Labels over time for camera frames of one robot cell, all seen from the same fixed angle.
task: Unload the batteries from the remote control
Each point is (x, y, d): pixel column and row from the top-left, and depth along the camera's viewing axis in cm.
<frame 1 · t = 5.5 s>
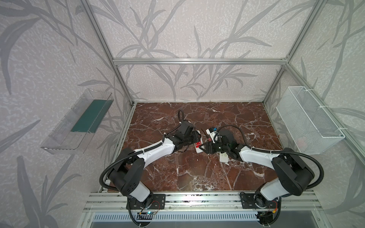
left hand: (201, 133, 86), fingers open
right hand: (202, 141, 86), fingers open
red white remote control: (197, 144, 86), point 11 cm above the table
white air conditioner remote: (223, 159, 88), point 3 cm above the table

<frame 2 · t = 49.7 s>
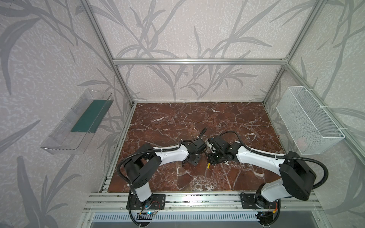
left hand: (195, 156, 89), fingers open
right hand: (208, 155, 86), fingers closed
yellow battery: (208, 165, 88), on the table
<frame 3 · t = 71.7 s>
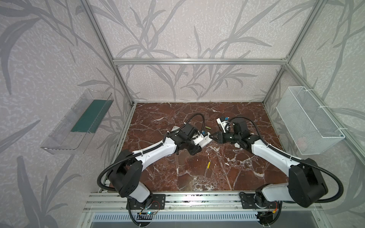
left hand: (200, 142, 84), fingers open
right hand: (210, 132, 83), fingers closed
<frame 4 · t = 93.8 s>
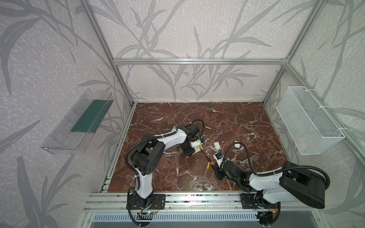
left hand: (190, 147, 92), fingers open
right hand: (212, 160, 87), fingers closed
white battery cover: (217, 145, 98), on the table
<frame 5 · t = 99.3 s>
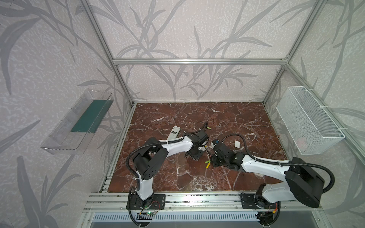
left hand: (197, 150, 91), fingers open
right hand: (211, 154, 87), fingers closed
green battery: (207, 161, 90), on the table
